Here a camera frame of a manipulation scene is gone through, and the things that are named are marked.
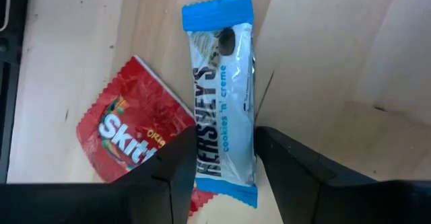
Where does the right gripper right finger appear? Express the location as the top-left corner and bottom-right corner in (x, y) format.
(254, 126), (431, 224)

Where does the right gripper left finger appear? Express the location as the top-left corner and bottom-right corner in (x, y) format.
(0, 126), (198, 224)

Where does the red Skittles candy packet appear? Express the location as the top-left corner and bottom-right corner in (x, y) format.
(76, 54), (217, 217)

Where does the blue white Hershey's bar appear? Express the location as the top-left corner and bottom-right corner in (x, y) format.
(181, 0), (259, 209)

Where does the black table edge rail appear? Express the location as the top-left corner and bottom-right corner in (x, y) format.
(0, 0), (32, 184)

